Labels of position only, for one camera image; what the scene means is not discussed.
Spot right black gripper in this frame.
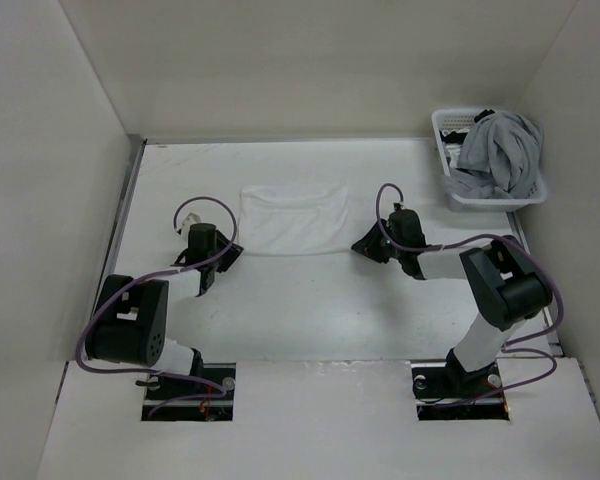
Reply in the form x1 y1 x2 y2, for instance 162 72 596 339
351 218 405 264

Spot white tank top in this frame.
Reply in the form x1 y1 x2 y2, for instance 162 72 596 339
238 183 355 256

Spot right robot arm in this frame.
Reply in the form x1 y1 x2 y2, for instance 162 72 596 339
351 208 553 401

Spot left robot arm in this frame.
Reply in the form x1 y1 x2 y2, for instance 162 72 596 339
76 223 243 399

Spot black tank top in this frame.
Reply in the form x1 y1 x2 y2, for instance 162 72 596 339
440 109 495 145

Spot grey tank top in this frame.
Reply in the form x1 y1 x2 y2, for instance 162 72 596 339
443 111 544 200

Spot white plastic laundry basket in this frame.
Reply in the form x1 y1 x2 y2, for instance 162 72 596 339
431 107 548 212

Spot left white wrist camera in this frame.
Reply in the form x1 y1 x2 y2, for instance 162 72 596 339
175 212 201 239

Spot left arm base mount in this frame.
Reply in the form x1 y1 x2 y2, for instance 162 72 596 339
135 363 237 423

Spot right metal table rail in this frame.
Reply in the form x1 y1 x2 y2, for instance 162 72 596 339
507 212 564 358

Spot metal table rail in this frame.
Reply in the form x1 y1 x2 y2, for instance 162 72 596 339
507 212 564 358
96 134 146 295

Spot left metal table rail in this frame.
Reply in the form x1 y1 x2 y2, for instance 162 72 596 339
96 134 146 295

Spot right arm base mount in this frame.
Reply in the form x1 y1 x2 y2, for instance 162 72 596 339
411 363 509 421

